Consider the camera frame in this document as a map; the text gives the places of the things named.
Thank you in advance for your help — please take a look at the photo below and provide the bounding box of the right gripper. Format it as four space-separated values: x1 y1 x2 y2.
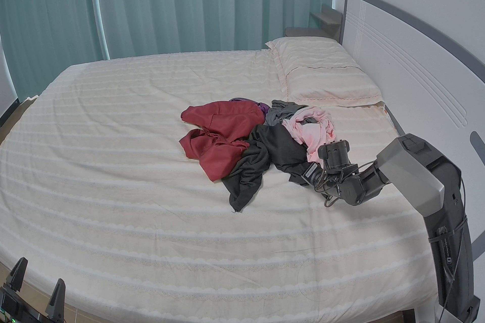
302 162 329 197

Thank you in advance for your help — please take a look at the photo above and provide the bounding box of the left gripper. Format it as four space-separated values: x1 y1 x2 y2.
0 257 66 323

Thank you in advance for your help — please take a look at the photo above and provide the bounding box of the black T-shirt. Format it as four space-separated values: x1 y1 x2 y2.
222 123 320 213

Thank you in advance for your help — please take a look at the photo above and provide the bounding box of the bed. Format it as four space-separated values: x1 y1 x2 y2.
0 0 485 320

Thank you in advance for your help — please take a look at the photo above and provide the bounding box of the pink garment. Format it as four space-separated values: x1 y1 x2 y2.
282 106 336 163

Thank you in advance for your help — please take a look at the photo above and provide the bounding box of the grey garment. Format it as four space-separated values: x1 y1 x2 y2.
264 99 309 126

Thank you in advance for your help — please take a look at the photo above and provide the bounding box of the cream pillow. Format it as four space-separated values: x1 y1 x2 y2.
265 37 387 109

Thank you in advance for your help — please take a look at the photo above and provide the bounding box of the dark red garment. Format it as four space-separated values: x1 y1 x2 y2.
179 100 266 182

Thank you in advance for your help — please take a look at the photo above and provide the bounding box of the grey bedside table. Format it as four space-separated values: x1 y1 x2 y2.
285 4 344 40

